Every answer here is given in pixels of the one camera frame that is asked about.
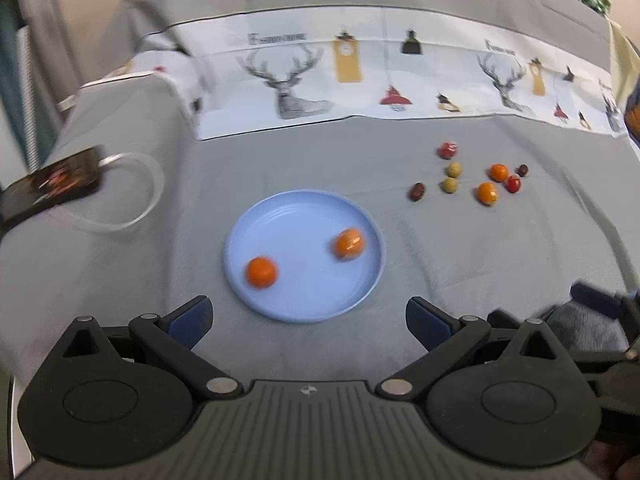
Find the grey patterned sofa cover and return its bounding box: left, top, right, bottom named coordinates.
left=1, top=0, right=639, bottom=384

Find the orange kumquat with green spot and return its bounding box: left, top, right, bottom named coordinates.
left=475, top=182, right=499, bottom=207

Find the red cherry tomato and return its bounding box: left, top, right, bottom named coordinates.
left=504, top=174, right=522, bottom=194

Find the bare orange in plate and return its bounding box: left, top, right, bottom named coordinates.
left=245, top=256, right=279, bottom=288

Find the small dark red jujube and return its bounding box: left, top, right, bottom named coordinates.
left=516, top=165, right=529, bottom=178

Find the blue round plate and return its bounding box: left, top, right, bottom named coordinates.
left=222, top=190, right=386, bottom=323

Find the green olive fruit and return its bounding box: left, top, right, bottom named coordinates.
left=440, top=177, right=459, bottom=194
left=446, top=162, right=462, bottom=179

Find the red wrapped fruit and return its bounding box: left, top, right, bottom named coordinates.
left=438, top=142, right=458, bottom=159

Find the white charging cable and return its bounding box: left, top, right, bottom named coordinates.
left=49, top=152, right=166, bottom=233

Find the plastic wrapped orange in plate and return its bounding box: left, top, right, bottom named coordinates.
left=332, top=228, right=366, bottom=260

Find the pale yellow cloth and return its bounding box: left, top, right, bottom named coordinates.
left=608, top=20, right=640, bottom=110

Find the orange cushion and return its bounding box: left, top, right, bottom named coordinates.
left=624, top=92, right=640, bottom=145

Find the small orange fruit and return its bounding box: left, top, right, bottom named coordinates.
left=488, top=164, right=510, bottom=183

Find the black smartphone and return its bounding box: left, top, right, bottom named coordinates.
left=1, top=146, right=102, bottom=231

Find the large dark red jujube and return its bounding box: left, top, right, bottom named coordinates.
left=408, top=182, right=426, bottom=203

